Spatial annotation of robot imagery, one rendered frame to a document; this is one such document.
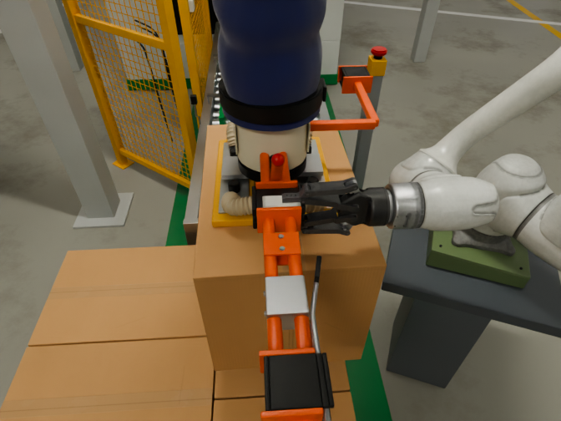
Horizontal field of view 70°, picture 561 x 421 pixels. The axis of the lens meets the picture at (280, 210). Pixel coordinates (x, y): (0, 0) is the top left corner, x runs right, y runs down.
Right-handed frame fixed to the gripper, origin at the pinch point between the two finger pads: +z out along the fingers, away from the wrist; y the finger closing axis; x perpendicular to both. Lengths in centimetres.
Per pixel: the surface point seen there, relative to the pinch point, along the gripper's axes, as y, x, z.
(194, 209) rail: 61, 67, 31
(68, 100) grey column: 41, 126, 94
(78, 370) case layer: 66, 3, 61
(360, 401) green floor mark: 120, 9, -34
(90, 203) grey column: 107, 125, 104
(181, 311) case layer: 66, 22, 32
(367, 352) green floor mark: 120, 30, -42
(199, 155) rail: 61, 104, 32
